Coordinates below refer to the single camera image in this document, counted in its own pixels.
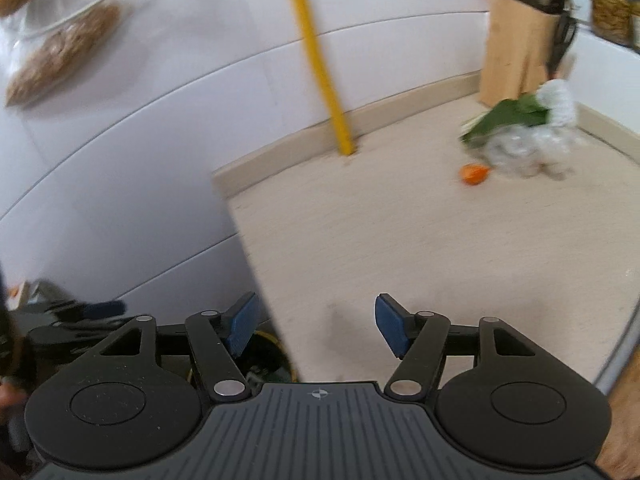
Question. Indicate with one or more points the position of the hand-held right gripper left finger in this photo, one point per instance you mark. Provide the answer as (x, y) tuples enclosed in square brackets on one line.
[(242, 322)]

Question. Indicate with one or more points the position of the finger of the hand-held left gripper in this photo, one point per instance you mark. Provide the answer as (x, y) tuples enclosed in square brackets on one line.
[(100, 309)]

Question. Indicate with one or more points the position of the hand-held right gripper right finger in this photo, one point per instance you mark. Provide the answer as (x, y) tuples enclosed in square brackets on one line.
[(392, 325)]

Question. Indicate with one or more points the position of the gold rimmed trash bin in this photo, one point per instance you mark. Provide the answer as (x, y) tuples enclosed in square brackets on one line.
[(265, 350)]

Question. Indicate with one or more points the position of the orange peel piece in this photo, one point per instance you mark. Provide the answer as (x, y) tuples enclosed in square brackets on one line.
[(474, 174)]

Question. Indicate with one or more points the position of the crumpled clear plastic bag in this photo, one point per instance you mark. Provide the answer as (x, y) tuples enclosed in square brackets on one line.
[(525, 152)]

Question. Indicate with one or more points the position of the grey metal strip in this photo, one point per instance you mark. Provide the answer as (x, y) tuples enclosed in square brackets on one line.
[(620, 350)]

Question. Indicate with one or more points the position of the wooden cutting board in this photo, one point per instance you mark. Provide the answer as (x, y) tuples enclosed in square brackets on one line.
[(620, 430)]

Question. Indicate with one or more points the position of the yellow pipe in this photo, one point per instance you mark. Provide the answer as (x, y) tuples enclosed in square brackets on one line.
[(320, 60)]

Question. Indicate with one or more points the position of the white foam fruit net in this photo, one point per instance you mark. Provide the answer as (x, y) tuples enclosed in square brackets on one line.
[(557, 100)]

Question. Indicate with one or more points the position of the wooden knife block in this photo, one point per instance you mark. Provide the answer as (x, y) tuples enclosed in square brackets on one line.
[(510, 45)]

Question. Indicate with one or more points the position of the black kitchen scissors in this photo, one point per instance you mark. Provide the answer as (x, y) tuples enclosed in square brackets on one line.
[(562, 42)]

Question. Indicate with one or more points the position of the glass jar of pickles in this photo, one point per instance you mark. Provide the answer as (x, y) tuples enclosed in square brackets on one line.
[(610, 10)]

